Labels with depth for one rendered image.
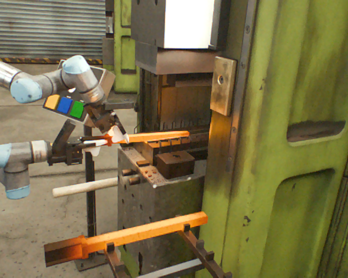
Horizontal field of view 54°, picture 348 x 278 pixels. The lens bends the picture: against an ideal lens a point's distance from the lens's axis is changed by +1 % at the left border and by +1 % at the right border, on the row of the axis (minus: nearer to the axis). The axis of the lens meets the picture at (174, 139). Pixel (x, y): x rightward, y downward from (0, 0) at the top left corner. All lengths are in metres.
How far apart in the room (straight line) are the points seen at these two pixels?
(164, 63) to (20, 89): 0.47
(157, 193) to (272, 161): 0.41
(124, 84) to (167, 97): 4.65
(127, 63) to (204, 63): 4.92
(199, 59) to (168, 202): 0.53
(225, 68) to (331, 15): 0.34
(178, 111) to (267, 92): 0.71
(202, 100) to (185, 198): 0.57
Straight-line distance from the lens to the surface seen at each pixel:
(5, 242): 2.56
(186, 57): 1.25
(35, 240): 2.52
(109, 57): 6.36
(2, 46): 9.25
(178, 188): 1.24
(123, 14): 6.10
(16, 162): 1.22
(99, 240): 0.88
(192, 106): 1.63
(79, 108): 1.68
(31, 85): 1.11
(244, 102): 1.04
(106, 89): 1.69
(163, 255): 1.38
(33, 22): 9.12
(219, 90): 1.09
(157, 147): 1.30
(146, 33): 1.28
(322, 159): 1.24
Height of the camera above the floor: 1.49
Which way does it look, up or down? 21 degrees down
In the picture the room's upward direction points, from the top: 4 degrees clockwise
